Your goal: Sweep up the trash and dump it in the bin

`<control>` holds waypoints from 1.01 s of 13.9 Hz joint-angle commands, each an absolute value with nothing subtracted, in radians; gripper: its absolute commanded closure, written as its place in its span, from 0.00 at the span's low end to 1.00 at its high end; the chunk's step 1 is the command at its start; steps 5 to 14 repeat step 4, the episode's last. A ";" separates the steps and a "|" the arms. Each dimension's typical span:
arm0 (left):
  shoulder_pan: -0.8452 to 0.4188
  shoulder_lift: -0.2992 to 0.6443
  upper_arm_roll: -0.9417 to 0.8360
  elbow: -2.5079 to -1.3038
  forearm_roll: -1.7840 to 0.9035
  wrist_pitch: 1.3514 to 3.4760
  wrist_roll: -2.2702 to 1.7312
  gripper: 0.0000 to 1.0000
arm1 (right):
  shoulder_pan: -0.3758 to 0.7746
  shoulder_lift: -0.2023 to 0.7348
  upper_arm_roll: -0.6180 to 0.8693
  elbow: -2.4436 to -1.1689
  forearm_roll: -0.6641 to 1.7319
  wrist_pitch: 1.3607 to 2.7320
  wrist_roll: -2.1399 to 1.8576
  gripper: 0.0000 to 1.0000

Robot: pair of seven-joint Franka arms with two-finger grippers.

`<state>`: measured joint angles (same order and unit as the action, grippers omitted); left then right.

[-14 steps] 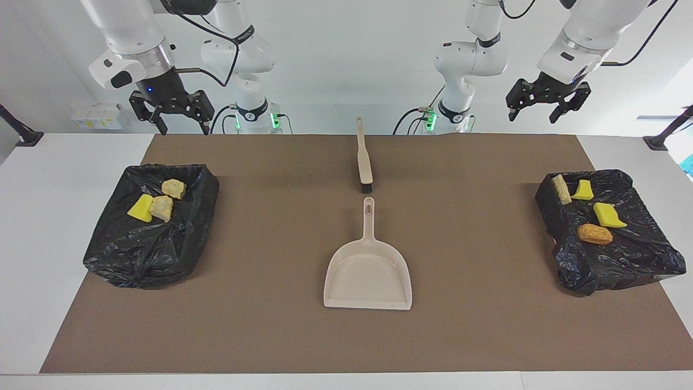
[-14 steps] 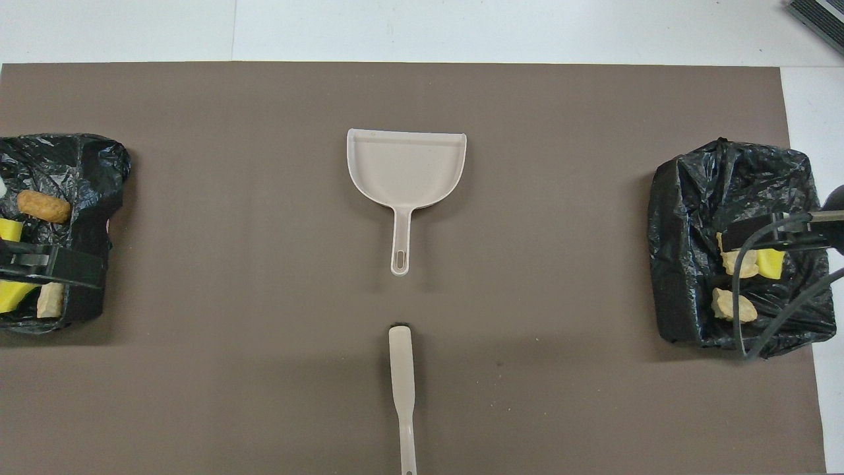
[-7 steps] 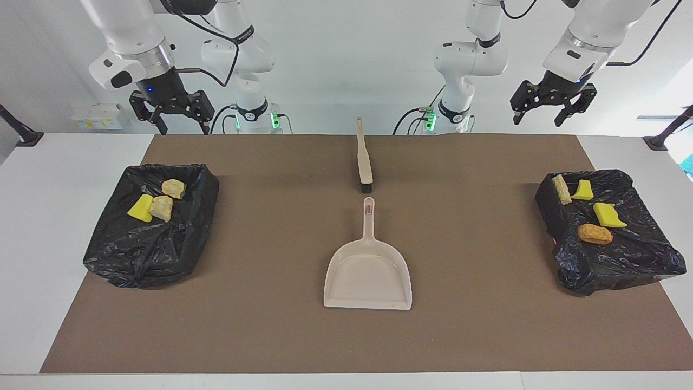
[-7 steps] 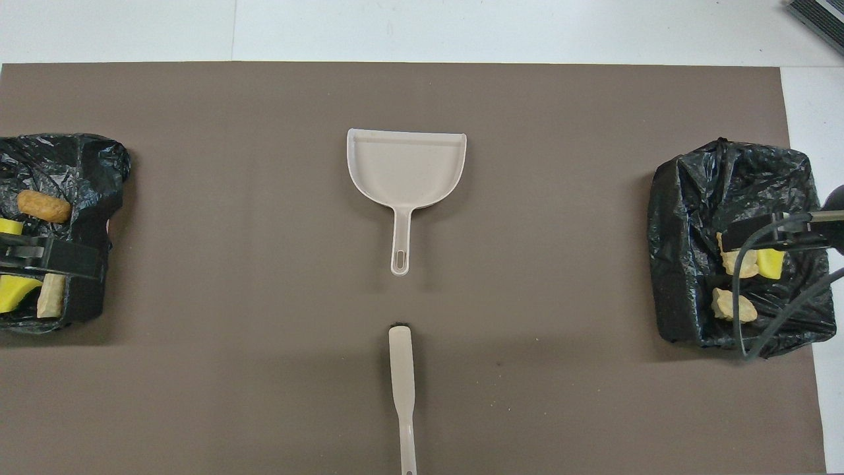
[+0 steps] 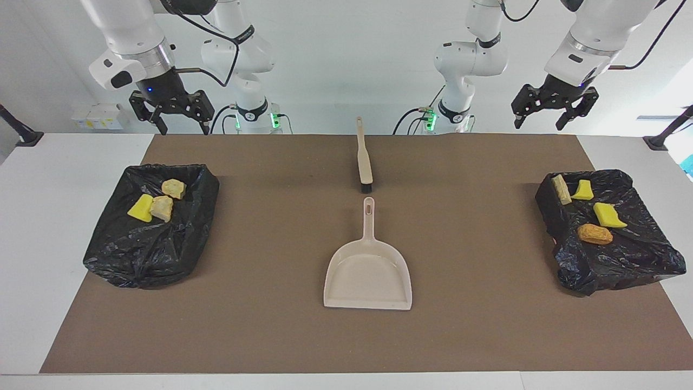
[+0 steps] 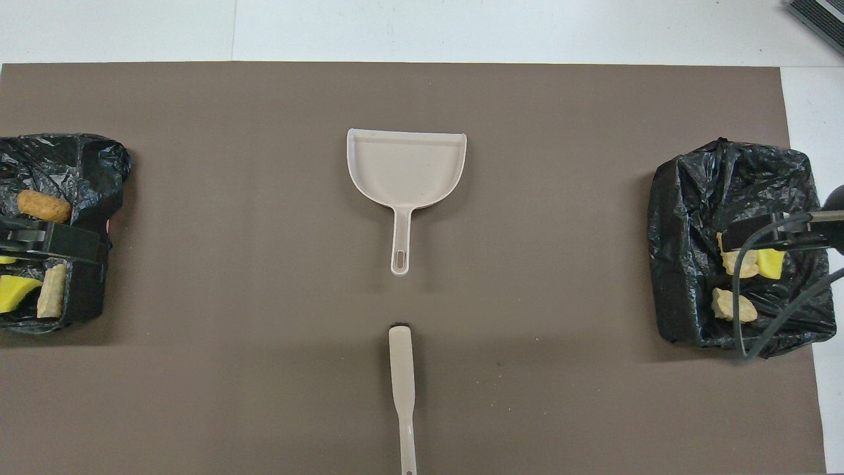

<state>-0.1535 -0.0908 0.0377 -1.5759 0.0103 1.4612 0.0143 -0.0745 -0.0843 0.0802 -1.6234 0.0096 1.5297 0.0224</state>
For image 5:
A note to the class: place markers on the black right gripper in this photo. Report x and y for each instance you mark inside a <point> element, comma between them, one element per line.
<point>168,95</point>

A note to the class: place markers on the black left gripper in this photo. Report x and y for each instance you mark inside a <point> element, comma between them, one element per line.
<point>563,93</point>

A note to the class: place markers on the toy croissant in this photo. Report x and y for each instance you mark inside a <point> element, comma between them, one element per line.
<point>173,188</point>
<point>161,208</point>

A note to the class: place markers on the pale yellow sponge chunk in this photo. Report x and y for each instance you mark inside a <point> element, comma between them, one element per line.
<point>562,189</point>

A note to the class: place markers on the yellow sponge wedge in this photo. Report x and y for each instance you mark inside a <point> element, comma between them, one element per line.
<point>583,191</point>

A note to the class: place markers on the green yellow scouring sponge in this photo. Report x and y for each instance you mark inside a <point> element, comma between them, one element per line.
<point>141,209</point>

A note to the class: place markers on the yellow notched sponge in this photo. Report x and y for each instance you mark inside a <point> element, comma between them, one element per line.
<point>607,215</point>

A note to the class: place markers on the orange fried croquette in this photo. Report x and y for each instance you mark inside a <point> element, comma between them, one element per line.
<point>594,234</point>

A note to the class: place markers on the beige hand brush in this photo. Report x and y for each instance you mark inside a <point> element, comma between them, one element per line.
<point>364,162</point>

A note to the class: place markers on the beige plastic dustpan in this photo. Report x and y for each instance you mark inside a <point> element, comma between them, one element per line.
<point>368,276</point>

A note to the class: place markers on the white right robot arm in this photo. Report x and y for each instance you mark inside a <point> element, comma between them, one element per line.
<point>130,27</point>

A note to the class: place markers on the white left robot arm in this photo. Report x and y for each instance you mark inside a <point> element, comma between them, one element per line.
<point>595,32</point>

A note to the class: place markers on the black trash bag bin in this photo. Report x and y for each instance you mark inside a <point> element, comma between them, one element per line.
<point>151,249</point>
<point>622,260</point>

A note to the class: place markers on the white cardboard boxes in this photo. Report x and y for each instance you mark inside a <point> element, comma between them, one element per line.
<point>92,116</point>

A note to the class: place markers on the teal object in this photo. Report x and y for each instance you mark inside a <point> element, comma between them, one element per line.
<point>689,165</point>

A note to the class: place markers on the brown table mat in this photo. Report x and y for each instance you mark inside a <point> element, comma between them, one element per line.
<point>379,336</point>

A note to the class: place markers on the black camera stand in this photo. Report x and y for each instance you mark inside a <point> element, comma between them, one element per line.
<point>24,135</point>
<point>663,138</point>

